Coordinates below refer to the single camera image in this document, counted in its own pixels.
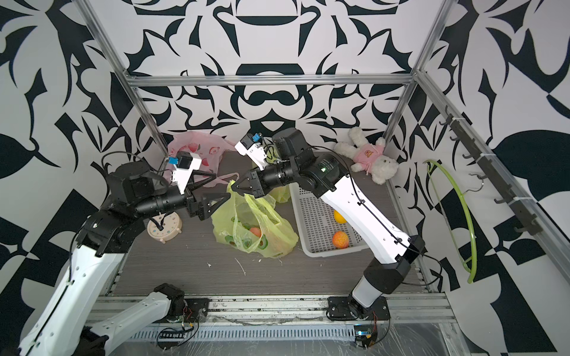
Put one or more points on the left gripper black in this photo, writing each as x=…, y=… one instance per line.
x=204, y=210

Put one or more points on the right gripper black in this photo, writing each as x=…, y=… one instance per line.
x=257, y=185

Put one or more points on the green plastic bag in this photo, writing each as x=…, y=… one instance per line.
x=233, y=220
x=280, y=194

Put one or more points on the white plastic basket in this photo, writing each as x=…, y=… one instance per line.
x=317, y=226

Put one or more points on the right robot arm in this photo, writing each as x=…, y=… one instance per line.
x=328, y=178

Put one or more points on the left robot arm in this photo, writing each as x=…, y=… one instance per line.
x=136, y=194

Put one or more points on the pink plastic bag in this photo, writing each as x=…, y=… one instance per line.
x=209, y=147

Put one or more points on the orange peach front right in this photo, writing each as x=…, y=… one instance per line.
x=341, y=240

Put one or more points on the small round clock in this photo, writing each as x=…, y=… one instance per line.
x=165, y=227

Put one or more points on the yellow orange fruit with leaf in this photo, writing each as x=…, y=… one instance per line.
x=339, y=218

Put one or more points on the white plush bunny pink shirt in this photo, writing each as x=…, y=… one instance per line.
x=368, y=157

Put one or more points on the green hoop hanger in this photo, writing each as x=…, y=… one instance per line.
x=470, y=264

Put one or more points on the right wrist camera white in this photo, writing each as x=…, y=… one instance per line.
x=251, y=145

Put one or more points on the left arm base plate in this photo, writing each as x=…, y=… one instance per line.
x=195, y=310

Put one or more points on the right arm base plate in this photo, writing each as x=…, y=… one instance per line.
x=345, y=308

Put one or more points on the black wall hook rack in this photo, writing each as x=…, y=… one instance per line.
x=494, y=171

